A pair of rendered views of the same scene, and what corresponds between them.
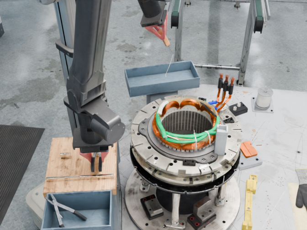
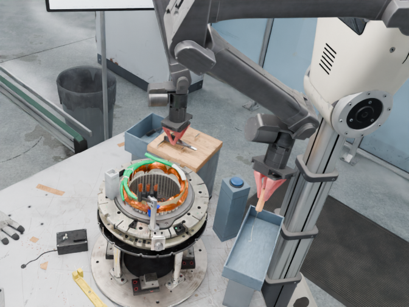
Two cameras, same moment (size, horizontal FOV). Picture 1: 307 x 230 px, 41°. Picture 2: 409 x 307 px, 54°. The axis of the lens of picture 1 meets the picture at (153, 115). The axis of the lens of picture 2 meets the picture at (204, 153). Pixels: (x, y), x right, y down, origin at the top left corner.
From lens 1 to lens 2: 1.54 m
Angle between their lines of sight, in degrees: 81
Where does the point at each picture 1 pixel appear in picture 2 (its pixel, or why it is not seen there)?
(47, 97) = not seen: outside the picture
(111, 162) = (171, 153)
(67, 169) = (185, 136)
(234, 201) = (105, 284)
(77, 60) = not seen: hidden behind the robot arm
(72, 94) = not seen: hidden behind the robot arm
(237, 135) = (114, 218)
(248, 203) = (94, 296)
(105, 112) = (159, 86)
